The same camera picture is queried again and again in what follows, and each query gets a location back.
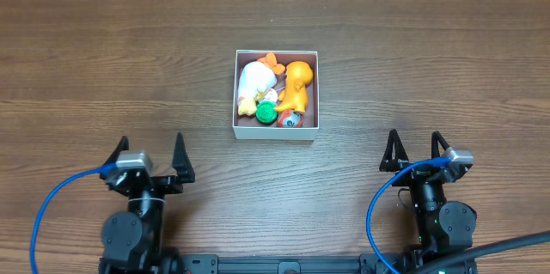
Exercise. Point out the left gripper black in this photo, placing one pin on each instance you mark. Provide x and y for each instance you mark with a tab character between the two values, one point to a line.
155	183

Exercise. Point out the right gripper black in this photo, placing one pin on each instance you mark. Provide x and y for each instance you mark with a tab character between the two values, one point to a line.
420	178

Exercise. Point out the green round cap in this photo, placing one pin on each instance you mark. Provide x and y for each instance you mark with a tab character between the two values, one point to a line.
265	112

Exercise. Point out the red ball toy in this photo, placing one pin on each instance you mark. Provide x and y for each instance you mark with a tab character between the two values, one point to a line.
289	119

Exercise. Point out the white plush duck toy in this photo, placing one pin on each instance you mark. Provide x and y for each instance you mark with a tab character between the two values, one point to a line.
256	78

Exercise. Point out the white round rattle drum toy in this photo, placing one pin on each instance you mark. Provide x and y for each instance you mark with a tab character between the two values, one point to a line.
270	95

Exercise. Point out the orange dinosaur toy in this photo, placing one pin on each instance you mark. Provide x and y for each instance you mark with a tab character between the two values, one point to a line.
294	96

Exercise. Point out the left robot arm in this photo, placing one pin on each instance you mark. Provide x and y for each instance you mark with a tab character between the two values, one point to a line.
133	239

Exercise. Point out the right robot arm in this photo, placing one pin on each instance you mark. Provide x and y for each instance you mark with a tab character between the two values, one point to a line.
444	226

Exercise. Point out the white cardboard box pink inside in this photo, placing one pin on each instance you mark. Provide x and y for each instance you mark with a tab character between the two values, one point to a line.
248	127

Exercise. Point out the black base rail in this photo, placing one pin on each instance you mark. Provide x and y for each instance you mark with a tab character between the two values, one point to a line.
213	264

